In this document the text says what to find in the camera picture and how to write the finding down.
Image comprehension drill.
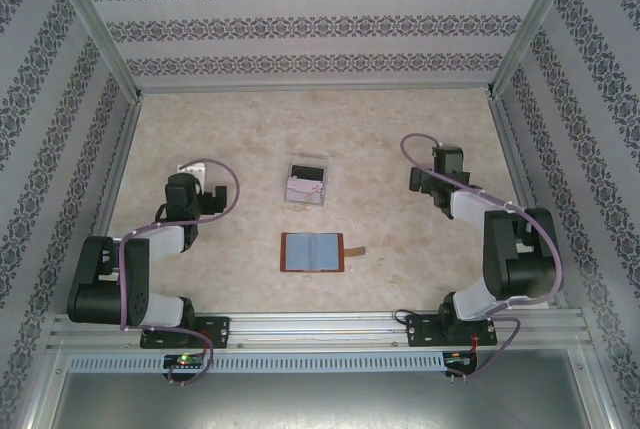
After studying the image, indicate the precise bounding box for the clear plastic box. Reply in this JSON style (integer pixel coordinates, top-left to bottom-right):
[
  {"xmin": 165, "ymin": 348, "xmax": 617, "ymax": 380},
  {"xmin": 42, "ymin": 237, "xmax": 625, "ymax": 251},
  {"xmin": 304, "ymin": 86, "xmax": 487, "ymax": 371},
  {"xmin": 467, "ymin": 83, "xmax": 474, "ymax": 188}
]
[{"xmin": 282, "ymin": 150, "xmax": 331, "ymax": 208}]

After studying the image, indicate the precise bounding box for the brown leather card holder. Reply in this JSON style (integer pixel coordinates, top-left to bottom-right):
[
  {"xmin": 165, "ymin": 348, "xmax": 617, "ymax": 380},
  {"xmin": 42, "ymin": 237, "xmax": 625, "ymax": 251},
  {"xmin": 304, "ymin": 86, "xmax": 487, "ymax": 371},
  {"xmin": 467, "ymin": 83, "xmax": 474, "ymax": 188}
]
[{"xmin": 279, "ymin": 231, "xmax": 367, "ymax": 274}]

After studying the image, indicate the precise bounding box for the small circuit board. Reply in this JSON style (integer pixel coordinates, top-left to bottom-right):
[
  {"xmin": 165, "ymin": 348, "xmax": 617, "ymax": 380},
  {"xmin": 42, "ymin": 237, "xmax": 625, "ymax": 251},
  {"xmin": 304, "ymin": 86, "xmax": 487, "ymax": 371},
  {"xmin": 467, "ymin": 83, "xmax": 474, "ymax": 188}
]
[
  {"xmin": 163, "ymin": 353, "xmax": 207, "ymax": 369},
  {"xmin": 443, "ymin": 350, "xmax": 479, "ymax": 369}
]

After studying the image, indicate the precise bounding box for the grey metal panel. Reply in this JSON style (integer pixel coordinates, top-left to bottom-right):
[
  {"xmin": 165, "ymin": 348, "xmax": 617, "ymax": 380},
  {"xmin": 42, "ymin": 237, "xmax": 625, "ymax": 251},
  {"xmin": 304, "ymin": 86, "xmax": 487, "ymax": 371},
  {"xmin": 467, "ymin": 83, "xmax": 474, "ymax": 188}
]
[{"xmin": 24, "ymin": 348, "xmax": 616, "ymax": 429}]

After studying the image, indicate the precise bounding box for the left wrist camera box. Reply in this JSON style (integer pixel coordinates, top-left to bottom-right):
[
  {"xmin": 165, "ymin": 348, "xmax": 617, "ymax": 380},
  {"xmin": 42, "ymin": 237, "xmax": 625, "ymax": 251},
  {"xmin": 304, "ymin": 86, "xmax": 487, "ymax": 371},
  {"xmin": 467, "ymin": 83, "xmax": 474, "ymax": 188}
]
[{"xmin": 176, "ymin": 161, "xmax": 207, "ymax": 195}]

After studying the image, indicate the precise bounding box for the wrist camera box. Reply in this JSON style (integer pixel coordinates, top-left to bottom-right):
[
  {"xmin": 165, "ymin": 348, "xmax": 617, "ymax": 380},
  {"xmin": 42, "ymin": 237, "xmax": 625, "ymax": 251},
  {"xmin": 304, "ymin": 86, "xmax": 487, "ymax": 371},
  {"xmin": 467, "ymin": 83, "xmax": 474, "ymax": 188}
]
[
  {"xmin": 176, "ymin": 161, "xmax": 207, "ymax": 195},
  {"xmin": 432, "ymin": 145, "xmax": 465, "ymax": 175}
]

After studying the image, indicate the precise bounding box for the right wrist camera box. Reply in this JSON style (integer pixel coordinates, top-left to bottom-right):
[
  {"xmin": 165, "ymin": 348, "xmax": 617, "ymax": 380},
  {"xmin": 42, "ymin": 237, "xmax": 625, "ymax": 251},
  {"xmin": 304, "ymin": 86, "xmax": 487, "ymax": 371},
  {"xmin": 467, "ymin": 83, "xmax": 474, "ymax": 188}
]
[{"xmin": 432, "ymin": 145, "xmax": 465, "ymax": 175}]

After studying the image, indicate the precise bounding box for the aluminium table side rail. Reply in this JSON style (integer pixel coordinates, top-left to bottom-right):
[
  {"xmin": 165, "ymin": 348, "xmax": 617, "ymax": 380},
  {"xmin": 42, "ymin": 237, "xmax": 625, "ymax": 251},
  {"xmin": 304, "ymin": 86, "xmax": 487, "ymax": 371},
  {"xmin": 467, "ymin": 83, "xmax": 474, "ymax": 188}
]
[
  {"xmin": 488, "ymin": 96, "xmax": 571, "ymax": 310},
  {"xmin": 67, "ymin": 96, "xmax": 146, "ymax": 314}
]

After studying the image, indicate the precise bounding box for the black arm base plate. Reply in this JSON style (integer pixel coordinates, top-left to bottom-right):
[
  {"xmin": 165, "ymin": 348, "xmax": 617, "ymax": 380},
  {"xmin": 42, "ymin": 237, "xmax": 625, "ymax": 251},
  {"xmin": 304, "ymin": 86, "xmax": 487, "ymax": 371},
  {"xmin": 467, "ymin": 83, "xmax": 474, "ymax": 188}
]
[
  {"xmin": 405, "ymin": 312, "xmax": 499, "ymax": 348},
  {"xmin": 139, "ymin": 316, "xmax": 232, "ymax": 350}
]

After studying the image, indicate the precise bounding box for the aluminium mounting rail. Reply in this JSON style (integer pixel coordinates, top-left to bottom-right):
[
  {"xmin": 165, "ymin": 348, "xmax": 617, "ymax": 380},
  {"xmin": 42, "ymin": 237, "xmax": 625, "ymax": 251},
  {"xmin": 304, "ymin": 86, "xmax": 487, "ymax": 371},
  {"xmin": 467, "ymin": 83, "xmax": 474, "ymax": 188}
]
[{"xmin": 48, "ymin": 311, "xmax": 587, "ymax": 352}]

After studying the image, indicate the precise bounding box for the slotted grey cable duct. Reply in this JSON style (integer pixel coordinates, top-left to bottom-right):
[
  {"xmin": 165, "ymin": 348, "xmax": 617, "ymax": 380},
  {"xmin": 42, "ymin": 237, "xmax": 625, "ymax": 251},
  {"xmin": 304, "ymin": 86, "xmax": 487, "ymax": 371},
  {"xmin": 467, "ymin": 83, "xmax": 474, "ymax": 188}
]
[{"xmin": 67, "ymin": 352, "xmax": 447, "ymax": 374}]

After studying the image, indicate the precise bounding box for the aluminium frame post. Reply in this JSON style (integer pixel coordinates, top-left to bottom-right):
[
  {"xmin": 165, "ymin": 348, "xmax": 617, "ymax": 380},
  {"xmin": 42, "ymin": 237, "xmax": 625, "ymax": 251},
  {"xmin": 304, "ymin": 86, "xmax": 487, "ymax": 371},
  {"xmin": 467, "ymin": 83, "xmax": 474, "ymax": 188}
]
[
  {"xmin": 485, "ymin": 0, "xmax": 587, "ymax": 100},
  {"xmin": 42, "ymin": 0, "xmax": 146, "ymax": 103}
]

